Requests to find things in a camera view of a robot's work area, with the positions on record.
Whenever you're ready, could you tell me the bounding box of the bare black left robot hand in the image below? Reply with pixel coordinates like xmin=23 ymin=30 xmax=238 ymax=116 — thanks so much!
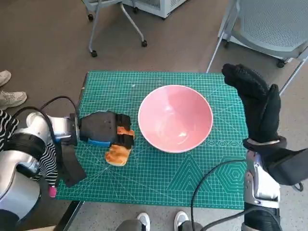
xmin=78 ymin=110 xmax=135 ymax=148

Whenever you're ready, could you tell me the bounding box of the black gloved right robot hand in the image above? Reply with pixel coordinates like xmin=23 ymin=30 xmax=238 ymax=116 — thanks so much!
xmin=220 ymin=63 xmax=282 ymax=144

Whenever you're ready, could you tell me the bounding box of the long orange toy bread loaf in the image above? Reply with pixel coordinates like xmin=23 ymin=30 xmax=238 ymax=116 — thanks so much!
xmin=104 ymin=126 xmax=135 ymax=167

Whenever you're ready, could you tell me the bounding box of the pink bowl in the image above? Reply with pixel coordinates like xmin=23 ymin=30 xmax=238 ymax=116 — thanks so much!
xmin=138 ymin=84 xmax=214 ymax=154

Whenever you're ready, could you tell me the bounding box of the person in striped clothing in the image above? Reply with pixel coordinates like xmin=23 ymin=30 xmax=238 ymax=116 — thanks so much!
xmin=0 ymin=109 xmax=60 ymax=190

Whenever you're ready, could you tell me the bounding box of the green cutting mat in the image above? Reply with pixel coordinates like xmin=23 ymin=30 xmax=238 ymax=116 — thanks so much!
xmin=54 ymin=70 xmax=250 ymax=209

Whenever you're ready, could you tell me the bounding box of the grey mesh chair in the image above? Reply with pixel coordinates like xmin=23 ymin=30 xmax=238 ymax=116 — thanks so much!
xmin=206 ymin=0 xmax=308 ymax=96

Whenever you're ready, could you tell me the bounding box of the black table leg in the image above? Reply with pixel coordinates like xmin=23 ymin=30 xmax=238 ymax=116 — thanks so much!
xmin=57 ymin=199 xmax=85 ymax=231

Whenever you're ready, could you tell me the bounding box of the person's beige sneaker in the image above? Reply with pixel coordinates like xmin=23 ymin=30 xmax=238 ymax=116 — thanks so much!
xmin=0 ymin=90 xmax=28 ymax=110
xmin=0 ymin=70 xmax=12 ymax=87

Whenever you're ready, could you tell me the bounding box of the white shoe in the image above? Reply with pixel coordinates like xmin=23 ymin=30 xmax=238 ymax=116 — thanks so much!
xmin=173 ymin=210 xmax=190 ymax=231
xmin=136 ymin=211 xmax=151 ymax=231

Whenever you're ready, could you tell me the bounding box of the white cabinet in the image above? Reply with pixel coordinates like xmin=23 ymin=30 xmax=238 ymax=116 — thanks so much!
xmin=124 ymin=0 xmax=188 ymax=19

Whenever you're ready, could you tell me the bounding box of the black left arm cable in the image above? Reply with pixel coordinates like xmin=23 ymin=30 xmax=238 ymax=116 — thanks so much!
xmin=12 ymin=96 xmax=80 ymax=145

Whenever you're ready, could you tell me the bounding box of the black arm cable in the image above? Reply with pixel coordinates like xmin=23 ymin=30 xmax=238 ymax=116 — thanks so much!
xmin=12 ymin=96 xmax=80 ymax=145
xmin=191 ymin=160 xmax=284 ymax=231

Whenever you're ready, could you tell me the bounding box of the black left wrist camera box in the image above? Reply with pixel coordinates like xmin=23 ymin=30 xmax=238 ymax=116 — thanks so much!
xmin=55 ymin=141 xmax=87 ymax=188

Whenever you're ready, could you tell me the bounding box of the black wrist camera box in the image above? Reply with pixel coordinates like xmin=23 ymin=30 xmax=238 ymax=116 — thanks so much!
xmin=263 ymin=148 xmax=308 ymax=186
xmin=55 ymin=141 xmax=87 ymax=188

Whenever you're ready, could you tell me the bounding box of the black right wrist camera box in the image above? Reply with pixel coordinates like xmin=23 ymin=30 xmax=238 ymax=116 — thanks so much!
xmin=263 ymin=148 xmax=308 ymax=186

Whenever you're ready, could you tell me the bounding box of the grey chair frame with casters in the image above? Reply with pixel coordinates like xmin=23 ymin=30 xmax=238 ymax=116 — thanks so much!
xmin=83 ymin=0 xmax=148 ymax=58

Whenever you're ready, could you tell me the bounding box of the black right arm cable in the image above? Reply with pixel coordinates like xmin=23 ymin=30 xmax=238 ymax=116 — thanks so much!
xmin=191 ymin=160 xmax=284 ymax=231

